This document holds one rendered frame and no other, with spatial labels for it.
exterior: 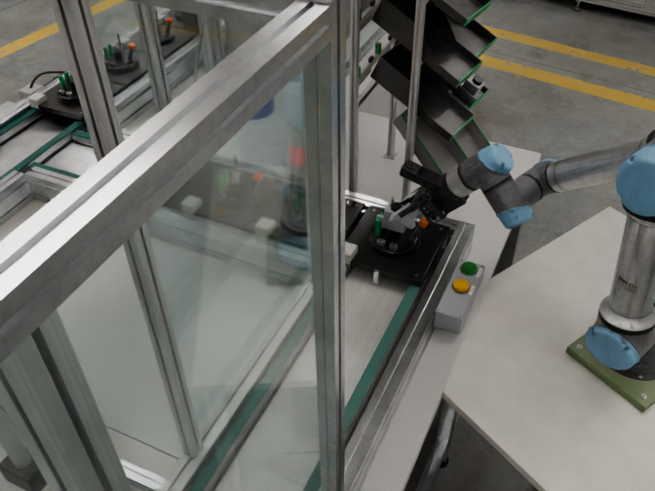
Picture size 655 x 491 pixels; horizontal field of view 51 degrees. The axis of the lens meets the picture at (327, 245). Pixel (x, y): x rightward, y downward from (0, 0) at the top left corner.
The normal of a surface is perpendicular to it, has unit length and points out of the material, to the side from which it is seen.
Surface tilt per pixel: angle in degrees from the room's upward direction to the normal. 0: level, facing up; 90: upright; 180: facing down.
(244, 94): 90
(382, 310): 0
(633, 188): 83
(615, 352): 98
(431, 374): 0
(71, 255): 90
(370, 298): 0
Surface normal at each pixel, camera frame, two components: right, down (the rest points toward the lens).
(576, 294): -0.01, -0.74
